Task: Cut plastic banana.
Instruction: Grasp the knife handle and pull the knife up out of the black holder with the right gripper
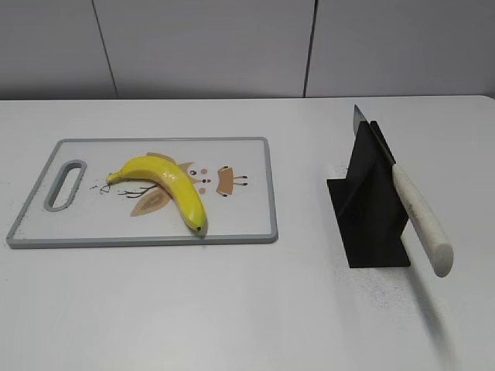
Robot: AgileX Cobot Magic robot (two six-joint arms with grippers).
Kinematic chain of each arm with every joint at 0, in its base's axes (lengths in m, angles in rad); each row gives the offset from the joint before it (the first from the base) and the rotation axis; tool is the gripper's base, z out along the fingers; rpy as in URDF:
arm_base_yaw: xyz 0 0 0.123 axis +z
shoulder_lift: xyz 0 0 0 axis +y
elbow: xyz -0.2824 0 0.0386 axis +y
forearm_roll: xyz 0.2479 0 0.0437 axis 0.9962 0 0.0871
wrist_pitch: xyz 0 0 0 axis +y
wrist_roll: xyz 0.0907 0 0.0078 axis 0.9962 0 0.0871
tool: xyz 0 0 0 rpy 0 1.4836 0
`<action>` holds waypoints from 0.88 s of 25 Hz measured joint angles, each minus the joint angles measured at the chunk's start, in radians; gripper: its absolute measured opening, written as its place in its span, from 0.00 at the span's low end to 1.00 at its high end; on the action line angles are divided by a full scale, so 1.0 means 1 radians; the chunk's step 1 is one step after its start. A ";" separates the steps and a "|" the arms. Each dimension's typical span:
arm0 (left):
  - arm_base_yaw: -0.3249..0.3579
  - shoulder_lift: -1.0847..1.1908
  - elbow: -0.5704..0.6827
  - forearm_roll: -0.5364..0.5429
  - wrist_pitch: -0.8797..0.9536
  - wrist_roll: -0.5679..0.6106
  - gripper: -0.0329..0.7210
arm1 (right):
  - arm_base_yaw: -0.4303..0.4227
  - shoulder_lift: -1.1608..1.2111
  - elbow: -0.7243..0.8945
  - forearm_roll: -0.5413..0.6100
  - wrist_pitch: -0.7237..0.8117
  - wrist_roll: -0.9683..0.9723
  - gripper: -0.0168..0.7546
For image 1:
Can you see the yellow plastic banana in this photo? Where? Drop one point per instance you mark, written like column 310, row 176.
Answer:
column 172, row 179

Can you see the white handled cleaver knife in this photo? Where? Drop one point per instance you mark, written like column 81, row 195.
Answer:
column 429, row 230

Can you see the black knife stand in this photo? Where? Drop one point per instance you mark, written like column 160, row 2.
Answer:
column 369, row 213

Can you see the grey rimmed white cutting board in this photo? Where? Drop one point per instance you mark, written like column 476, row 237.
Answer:
column 71, row 204

